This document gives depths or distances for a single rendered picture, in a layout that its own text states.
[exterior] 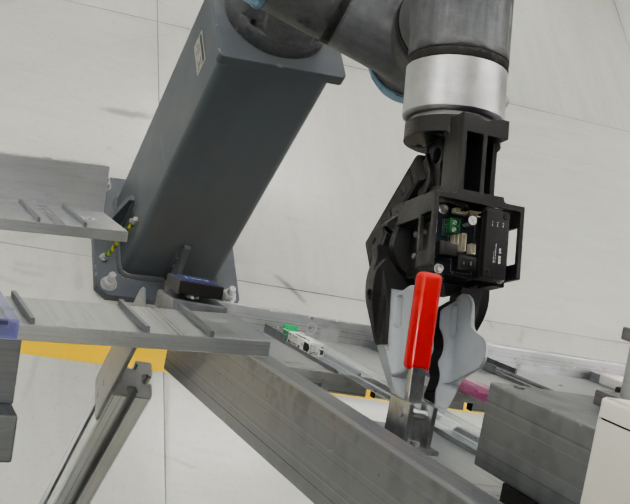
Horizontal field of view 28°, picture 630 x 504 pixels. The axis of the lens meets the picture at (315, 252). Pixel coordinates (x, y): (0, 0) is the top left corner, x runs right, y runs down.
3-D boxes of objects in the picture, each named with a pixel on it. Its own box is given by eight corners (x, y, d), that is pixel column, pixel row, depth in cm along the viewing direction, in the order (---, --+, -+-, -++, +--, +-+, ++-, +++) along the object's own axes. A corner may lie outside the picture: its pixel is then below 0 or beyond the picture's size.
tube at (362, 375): (280, 338, 117) (282, 327, 117) (294, 340, 118) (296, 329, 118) (561, 501, 70) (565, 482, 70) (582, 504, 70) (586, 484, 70)
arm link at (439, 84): (389, 75, 95) (483, 97, 98) (384, 133, 94) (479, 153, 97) (435, 46, 88) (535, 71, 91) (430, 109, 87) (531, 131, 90)
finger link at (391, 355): (401, 410, 84) (420, 275, 86) (364, 412, 89) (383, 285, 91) (442, 418, 85) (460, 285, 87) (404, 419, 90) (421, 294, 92)
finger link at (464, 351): (461, 420, 85) (464, 286, 87) (421, 421, 91) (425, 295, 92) (501, 423, 86) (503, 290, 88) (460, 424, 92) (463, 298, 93)
